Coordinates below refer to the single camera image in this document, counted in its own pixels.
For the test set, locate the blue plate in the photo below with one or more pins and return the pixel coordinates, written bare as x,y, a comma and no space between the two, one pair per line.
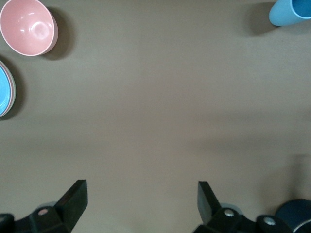
3,92

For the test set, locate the glass lid with blue knob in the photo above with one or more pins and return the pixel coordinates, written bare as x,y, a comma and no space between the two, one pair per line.
306,229

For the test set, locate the beige plate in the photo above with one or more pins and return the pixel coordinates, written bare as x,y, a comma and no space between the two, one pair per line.
15,91

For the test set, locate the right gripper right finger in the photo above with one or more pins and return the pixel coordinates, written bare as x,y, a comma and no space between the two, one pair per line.
209,206

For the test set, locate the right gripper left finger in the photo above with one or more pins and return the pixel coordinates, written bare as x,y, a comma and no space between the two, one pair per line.
70,206

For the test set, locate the pink bowl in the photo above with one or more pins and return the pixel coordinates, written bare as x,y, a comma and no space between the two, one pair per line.
26,26

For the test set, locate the blue cup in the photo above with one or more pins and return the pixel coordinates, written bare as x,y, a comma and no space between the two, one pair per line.
284,13

